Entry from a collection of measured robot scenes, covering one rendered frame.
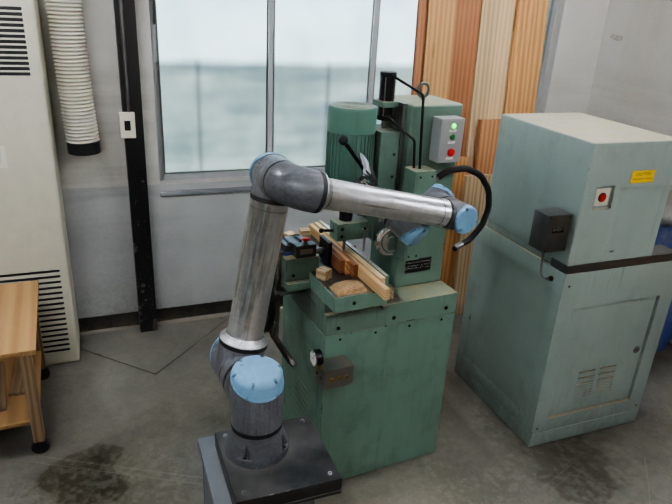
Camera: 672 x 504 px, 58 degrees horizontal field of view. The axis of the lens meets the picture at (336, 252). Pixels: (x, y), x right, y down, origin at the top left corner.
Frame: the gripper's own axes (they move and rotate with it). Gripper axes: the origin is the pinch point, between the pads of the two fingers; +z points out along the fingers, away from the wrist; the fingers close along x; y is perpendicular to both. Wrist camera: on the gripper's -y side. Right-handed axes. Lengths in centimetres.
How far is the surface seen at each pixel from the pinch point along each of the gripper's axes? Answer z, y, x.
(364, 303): -36.1, -17.8, 26.6
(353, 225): -10.0, -25.2, 8.8
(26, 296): 80, -55, 134
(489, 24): 53, -126, -143
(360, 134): 4.6, 0.4, -12.5
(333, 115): 15.5, 3.4, -10.2
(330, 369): -44, -25, 52
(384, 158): -3.5, -12.0, -15.1
